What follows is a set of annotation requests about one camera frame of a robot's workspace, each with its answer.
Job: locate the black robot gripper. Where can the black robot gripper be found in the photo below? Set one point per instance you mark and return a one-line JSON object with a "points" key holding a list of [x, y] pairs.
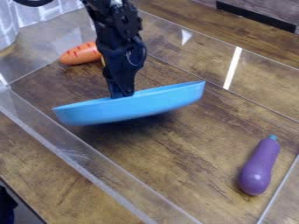
{"points": [[124, 60]]}

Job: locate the round blue tray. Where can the round blue tray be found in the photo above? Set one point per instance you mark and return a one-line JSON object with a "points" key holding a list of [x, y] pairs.
{"points": [[146, 103]]}

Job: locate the purple toy eggplant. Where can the purple toy eggplant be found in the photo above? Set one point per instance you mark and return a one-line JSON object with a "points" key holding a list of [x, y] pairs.
{"points": [[255, 174]]}

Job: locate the orange toy carrot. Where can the orange toy carrot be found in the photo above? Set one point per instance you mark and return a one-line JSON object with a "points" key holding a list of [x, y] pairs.
{"points": [[80, 54]]}

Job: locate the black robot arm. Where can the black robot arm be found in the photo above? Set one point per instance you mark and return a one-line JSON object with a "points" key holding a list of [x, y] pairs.
{"points": [[119, 42]]}

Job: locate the white patterned curtain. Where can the white patterned curtain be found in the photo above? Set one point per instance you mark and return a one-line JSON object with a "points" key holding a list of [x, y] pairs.
{"points": [[18, 16]]}

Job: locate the clear acrylic enclosure wall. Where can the clear acrylic enclosure wall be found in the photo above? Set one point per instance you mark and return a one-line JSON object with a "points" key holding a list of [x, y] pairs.
{"points": [[167, 168]]}

